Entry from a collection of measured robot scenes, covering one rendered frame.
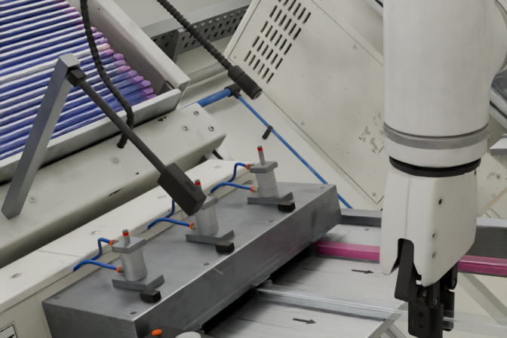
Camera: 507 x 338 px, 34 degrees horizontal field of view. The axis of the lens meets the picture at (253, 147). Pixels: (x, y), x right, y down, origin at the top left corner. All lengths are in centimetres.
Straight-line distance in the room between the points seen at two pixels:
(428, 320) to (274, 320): 16
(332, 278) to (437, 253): 22
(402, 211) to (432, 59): 13
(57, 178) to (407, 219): 48
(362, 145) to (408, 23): 132
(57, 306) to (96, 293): 4
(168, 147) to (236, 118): 248
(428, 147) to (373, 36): 124
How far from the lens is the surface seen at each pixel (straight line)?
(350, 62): 190
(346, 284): 89
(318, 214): 97
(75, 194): 101
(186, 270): 84
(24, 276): 89
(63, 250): 93
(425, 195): 68
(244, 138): 352
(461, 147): 67
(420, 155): 67
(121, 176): 105
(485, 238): 96
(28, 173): 91
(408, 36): 65
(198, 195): 74
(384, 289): 86
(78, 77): 80
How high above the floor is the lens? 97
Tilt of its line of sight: 15 degrees up
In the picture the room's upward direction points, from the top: 45 degrees counter-clockwise
